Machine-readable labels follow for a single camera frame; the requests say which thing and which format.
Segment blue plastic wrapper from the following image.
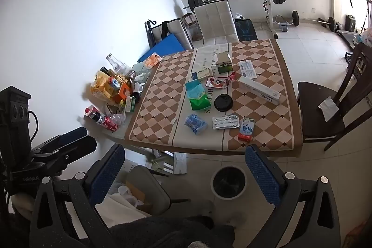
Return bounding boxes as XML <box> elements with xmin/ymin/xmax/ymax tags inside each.
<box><xmin>184</xmin><ymin>114</ymin><xmax>208</xmax><ymax>135</ymax></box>

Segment orange packet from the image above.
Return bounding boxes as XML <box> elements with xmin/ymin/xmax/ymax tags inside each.
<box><xmin>144</xmin><ymin>53</ymin><xmax>162</xmax><ymax>67</ymax></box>

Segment white plastic bag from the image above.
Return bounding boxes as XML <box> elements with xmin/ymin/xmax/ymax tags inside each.
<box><xmin>116</xmin><ymin>185</ymin><xmax>140</xmax><ymax>205</ymax></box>

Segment silver blister pack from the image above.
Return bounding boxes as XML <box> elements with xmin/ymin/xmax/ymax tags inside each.
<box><xmin>212</xmin><ymin>114</ymin><xmax>240</xmax><ymax>130</ymax></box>

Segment dark wooden chair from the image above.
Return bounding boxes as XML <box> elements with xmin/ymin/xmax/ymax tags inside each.
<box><xmin>296</xmin><ymin>42</ymin><xmax>372</xmax><ymax>151</ymax></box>

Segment white barbell rack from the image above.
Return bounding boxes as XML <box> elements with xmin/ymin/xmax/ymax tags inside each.
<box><xmin>195</xmin><ymin>0</ymin><xmax>288</xmax><ymax>39</ymax></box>

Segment grey chair black legs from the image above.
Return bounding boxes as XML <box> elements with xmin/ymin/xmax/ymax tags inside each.
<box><xmin>112</xmin><ymin>165</ymin><xmax>189</xmax><ymax>216</ymax></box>

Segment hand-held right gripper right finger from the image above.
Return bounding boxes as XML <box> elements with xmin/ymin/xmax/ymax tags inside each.
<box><xmin>245</xmin><ymin>144</ymin><xmax>341</xmax><ymax>248</ymax></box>

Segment red drink can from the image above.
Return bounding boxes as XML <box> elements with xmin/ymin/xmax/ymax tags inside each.
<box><xmin>102</xmin><ymin>117</ymin><xmax>119</xmax><ymax>131</ymax></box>

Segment blue mat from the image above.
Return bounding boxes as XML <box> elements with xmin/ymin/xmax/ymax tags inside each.
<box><xmin>137</xmin><ymin>33</ymin><xmax>186</xmax><ymax>63</ymax></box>

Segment white printed packet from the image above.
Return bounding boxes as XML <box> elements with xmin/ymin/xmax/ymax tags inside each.
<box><xmin>238</xmin><ymin>60</ymin><xmax>258</xmax><ymax>79</ymax></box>

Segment white long paper box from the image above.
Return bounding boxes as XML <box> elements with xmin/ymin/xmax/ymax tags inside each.
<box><xmin>238</xmin><ymin>76</ymin><xmax>281</xmax><ymax>105</ymax></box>

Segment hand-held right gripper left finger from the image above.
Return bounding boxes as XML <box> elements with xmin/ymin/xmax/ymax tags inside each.
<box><xmin>29</xmin><ymin>144</ymin><xmax>126</xmax><ymax>248</ymax></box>

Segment cola bottle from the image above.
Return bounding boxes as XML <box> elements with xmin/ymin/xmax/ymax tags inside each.
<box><xmin>85</xmin><ymin>105</ymin><xmax>105</xmax><ymax>122</ymax></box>

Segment black bag blue print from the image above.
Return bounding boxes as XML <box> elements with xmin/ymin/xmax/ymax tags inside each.
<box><xmin>235</xmin><ymin>18</ymin><xmax>259</xmax><ymax>42</ymax></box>

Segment small barbell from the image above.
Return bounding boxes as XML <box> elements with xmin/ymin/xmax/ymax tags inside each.
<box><xmin>291</xmin><ymin>10</ymin><xmax>343</xmax><ymax>32</ymax></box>

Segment small green white box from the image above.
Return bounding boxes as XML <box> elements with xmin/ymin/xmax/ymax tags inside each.
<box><xmin>216</xmin><ymin>52</ymin><xmax>233</xmax><ymax>74</ymax></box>

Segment black round lid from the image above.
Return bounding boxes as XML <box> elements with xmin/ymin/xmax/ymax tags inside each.
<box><xmin>214</xmin><ymin>93</ymin><xmax>233</xmax><ymax>112</ymax></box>

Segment white padded chair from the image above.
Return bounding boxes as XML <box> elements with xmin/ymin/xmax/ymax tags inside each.
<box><xmin>193</xmin><ymin>0</ymin><xmax>240</xmax><ymax>46</ymax></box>

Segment white tissue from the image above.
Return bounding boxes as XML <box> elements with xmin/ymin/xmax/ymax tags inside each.
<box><xmin>318</xmin><ymin>97</ymin><xmax>338</xmax><ymax>116</ymax></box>

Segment white medicine box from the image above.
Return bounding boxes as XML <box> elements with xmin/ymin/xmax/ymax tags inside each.
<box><xmin>190</xmin><ymin>67</ymin><xmax>213</xmax><ymax>80</ymax></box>

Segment blue white red carton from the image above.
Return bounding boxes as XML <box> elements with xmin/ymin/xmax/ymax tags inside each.
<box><xmin>238</xmin><ymin>117</ymin><xmax>256</xmax><ymax>142</ymax></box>

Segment black case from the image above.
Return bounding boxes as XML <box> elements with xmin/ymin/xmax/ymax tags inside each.
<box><xmin>345</xmin><ymin>15</ymin><xmax>356</xmax><ymax>32</ymax></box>

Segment green paper box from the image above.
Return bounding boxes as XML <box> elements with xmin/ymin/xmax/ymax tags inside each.
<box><xmin>189</xmin><ymin>97</ymin><xmax>207</xmax><ymax>111</ymax></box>

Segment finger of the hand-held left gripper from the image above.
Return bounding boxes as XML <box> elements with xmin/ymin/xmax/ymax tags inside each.
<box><xmin>32</xmin><ymin>126</ymin><xmax>88</xmax><ymax>153</ymax></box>
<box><xmin>60</xmin><ymin>136</ymin><xmax>98</xmax><ymax>170</ymax></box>

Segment white round trash bin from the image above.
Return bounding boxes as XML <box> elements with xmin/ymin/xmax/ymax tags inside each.
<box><xmin>210</xmin><ymin>167</ymin><xmax>248</xmax><ymax>198</ymax></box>

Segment brown checkered tablecloth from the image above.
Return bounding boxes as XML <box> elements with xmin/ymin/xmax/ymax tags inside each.
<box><xmin>125</xmin><ymin>39</ymin><xmax>303</xmax><ymax>151</ymax></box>

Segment cardboard box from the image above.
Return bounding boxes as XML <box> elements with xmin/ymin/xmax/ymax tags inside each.
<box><xmin>125</xmin><ymin>181</ymin><xmax>146</xmax><ymax>205</ymax></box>

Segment red white snack wrapper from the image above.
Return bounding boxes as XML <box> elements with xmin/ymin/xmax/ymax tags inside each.
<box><xmin>206</xmin><ymin>72</ymin><xmax>235</xmax><ymax>89</ymax></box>

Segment pile of mixed packaging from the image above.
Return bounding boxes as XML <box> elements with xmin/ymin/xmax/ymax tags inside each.
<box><xmin>90</xmin><ymin>53</ymin><xmax>152</xmax><ymax>113</ymax></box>

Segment white cloth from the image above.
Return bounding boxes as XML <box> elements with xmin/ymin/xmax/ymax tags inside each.
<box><xmin>96</xmin><ymin>194</ymin><xmax>149</xmax><ymax>228</ymax></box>

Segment black cable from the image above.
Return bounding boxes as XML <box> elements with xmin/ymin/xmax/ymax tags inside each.
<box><xmin>28</xmin><ymin>110</ymin><xmax>39</xmax><ymax>139</ymax></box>

